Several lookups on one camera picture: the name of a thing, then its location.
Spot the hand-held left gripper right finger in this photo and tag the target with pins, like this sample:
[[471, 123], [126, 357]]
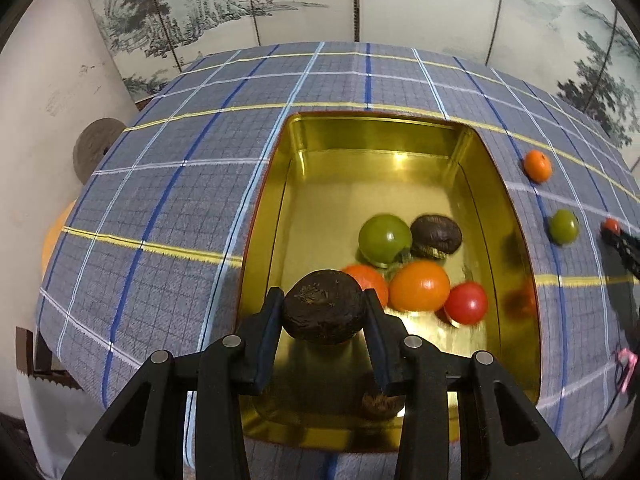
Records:
[[382, 355]]

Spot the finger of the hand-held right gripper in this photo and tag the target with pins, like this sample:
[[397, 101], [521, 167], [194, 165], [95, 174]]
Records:
[[625, 252]]

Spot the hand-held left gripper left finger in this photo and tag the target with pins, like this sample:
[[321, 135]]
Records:
[[270, 340]]

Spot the red tomato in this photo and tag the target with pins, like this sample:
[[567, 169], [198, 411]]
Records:
[[466, 302], [611, 225]]

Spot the dark brown wrinkled fruit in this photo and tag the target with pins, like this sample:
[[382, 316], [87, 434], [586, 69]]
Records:
[[436, 235], [322, 305]]

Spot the green tomato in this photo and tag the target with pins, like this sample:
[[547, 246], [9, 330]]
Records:
[[382, 240], [564, 226]]

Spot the red and gold tin box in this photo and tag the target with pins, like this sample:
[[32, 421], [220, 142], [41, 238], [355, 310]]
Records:
[[360, 180]]

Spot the pink object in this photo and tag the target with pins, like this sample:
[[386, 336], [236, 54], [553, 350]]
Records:
[[626, 360]]

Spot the reddish orange tangerine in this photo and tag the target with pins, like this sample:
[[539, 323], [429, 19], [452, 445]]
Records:
[[371, 280]]

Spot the orange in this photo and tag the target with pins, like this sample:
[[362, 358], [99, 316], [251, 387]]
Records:
[[419, 286]]

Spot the tangerine with green stem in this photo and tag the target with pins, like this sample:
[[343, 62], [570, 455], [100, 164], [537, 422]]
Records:
[[537, 165]]

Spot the orange round object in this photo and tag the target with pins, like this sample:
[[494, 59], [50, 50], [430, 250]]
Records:
[[54, 242]]

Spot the brown wooden furniture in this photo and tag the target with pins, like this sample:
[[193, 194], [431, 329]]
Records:
[[30, 360]]

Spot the grey round stool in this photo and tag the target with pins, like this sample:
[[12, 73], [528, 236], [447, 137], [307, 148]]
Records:
[[100, 147]]

